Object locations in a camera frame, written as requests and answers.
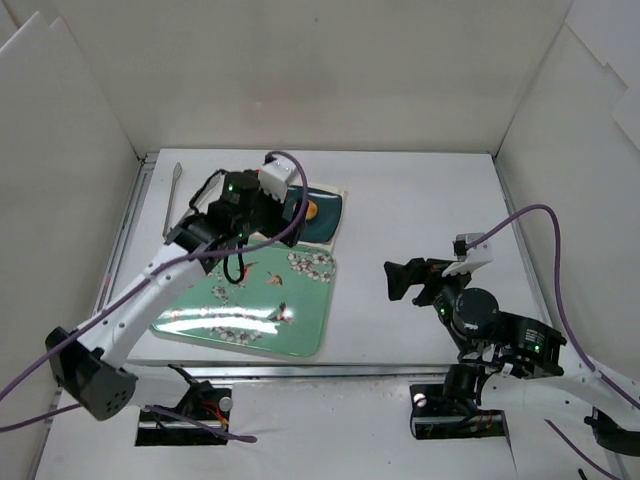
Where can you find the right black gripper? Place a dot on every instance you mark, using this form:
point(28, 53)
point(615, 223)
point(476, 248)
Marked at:
point(420, 280)

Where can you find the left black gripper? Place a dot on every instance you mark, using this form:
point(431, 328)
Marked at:
point(279, 215)

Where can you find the round bread bun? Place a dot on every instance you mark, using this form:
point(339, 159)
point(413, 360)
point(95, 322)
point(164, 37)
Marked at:
point(312, 210)

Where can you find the silver metal tongs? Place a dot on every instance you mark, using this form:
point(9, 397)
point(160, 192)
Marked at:
point(176, 174)

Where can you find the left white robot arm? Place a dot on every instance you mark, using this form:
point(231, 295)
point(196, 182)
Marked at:
point(88, 362)

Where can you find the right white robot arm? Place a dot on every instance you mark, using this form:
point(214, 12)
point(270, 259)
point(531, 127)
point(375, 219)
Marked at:
point(509, 362)

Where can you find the dark teal square plate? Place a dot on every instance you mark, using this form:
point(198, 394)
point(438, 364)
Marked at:
point(322, 228)

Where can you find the cream placemat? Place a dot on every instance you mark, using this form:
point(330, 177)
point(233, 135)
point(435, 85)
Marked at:
point(328, 247)

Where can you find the green floral tray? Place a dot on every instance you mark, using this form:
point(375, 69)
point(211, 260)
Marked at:
point(279, 309)

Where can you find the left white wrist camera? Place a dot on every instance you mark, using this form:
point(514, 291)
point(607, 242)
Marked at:
point(275, 176)

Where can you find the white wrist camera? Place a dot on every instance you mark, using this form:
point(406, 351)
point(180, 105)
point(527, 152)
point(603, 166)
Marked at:
point(275, 176)
point(472, 251)

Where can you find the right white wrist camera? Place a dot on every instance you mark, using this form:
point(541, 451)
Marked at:
point(472, 251)

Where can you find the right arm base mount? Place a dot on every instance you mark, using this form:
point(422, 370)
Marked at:
point(451, 409)

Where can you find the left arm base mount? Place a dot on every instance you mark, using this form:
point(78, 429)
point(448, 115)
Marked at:
point(203, 402)

